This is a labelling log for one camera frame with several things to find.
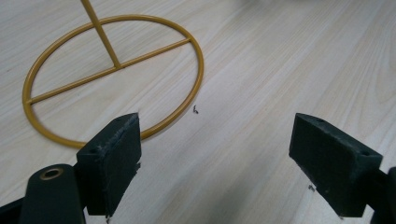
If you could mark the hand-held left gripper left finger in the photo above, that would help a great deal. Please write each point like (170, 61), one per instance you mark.
(110, 168)

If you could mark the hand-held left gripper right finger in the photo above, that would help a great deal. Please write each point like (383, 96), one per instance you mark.
(334, 161)

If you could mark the small dark debris speck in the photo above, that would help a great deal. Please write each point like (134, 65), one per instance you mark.
(195, 109)
(311, 187)

